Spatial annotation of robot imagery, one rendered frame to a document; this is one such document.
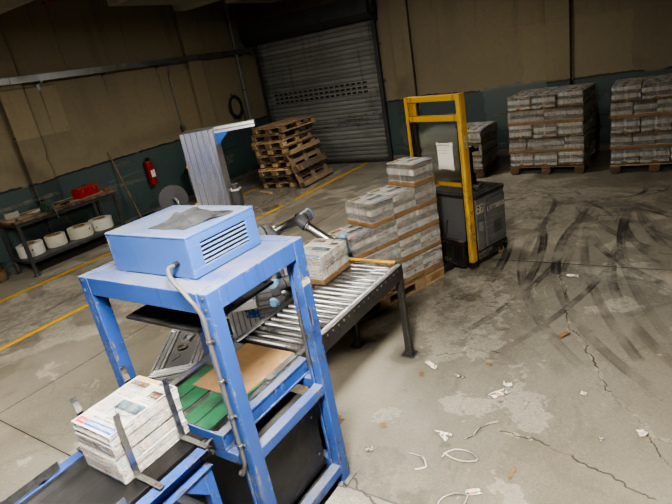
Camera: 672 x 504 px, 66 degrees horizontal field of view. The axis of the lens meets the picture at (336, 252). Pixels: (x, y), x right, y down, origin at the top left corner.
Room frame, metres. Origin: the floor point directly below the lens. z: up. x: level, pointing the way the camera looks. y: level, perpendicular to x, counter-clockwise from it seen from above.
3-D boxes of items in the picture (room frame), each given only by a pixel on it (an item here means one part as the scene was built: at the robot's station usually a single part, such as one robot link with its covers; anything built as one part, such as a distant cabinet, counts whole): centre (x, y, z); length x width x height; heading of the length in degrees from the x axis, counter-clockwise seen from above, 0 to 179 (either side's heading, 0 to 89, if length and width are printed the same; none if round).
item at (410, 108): (5.66, -1.06, 0.97); 0.09 x 0.09 x 1.75; 34
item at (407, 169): (5.14, -0.88, 0.65); 0.39 x 0.30 x 1.29; 34
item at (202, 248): (2.51, 0.74, 1.65); 0.60 x 0.45 x 0.20; 54
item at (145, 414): (2.05, 1.08, 0.93); 0.38 x 0.30 x 0.26; 144
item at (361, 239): (4.74, -0.28, 0.42); 1.17 x 0.39 x 0.83; 124
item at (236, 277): (2.51, 0.74, 1.50); 0.94 x 0.68 x 0.10; 54
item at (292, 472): (2.51, 0.74, 0.38); 0.94 x 0.69 x 0.63; 54
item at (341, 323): (3.18, -0.07, 0.74); 1.34 x 0.05 x 0.12; 144
